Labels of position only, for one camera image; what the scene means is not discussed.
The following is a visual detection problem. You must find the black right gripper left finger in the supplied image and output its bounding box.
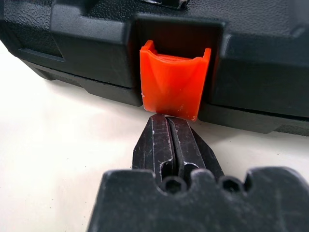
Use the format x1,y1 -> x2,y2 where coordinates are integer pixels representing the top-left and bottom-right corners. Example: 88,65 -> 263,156
132,114 -> 175,180

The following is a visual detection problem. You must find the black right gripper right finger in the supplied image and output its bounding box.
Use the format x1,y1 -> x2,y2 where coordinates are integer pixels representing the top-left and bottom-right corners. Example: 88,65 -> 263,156
168,116 -> 225,181

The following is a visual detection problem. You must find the orange case latch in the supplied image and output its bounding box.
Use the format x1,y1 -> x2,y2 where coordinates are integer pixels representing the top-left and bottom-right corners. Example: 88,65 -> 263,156
140,39 -> 212,122

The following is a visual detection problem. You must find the black plastic tool case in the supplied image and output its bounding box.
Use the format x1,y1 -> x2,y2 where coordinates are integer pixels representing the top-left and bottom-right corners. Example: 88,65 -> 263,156
0,0 -> 309,136

